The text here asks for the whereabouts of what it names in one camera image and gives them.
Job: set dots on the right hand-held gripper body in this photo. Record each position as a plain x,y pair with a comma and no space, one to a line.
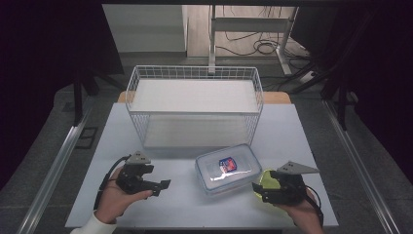
289,188

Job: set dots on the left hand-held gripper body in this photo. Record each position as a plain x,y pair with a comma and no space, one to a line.
133,177

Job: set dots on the green-lidded plastic container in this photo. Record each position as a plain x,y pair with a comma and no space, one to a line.
267,180

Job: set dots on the clear plastic food container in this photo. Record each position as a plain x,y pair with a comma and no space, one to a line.
211,162

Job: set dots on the person's right hand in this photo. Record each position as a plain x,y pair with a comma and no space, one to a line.
305,216

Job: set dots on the person's left hand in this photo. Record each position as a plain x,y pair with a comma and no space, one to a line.
112,201

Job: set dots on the wooden board under table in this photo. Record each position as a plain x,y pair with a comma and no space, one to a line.
276,97

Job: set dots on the black stand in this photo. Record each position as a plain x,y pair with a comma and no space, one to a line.
77,104
341,110

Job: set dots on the dark curtain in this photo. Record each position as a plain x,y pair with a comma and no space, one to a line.
39,65
389,81

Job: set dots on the white panel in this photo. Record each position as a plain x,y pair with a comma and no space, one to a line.
146,27

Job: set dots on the aluminium rail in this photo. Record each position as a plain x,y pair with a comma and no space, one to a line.
56,169
360,169

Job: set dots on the white metal desk frame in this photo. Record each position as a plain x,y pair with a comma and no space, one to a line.
250,24

